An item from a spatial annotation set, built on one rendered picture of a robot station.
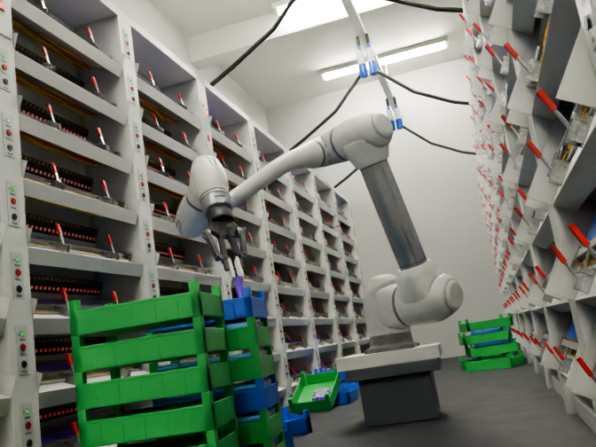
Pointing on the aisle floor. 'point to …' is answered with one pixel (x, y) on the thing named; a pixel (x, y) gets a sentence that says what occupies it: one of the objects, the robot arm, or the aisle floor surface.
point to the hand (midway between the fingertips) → (234, 270)
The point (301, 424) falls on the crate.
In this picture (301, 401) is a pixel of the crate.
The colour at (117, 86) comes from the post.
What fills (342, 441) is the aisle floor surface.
